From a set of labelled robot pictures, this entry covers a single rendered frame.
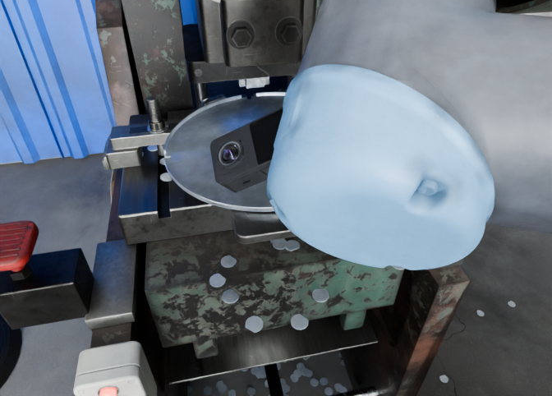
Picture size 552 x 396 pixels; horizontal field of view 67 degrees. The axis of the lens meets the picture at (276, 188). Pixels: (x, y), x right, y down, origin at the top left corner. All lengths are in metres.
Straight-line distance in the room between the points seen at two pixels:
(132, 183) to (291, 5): 0.36
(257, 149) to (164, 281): 0.32
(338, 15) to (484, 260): 1.51
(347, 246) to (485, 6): 0.10
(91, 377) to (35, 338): 0.90
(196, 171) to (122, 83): 0.42
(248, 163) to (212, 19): 0.27
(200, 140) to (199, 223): 0.13
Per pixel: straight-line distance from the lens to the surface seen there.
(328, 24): 0.16
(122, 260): 0.65
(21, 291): 0.58
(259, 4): 0.53
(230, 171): 0.34
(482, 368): 1.37
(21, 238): 0.56
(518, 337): 1.48
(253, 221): 0.47
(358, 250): 0.16
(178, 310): 0.64
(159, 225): 0.64
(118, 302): 0.61
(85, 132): 2.05
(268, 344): 0.92
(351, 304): 0.72
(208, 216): 0.63
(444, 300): 0.69
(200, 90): 0.74
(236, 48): 0.54
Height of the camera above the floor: 1.11
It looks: 39 degrees down
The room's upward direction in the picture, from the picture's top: straight up
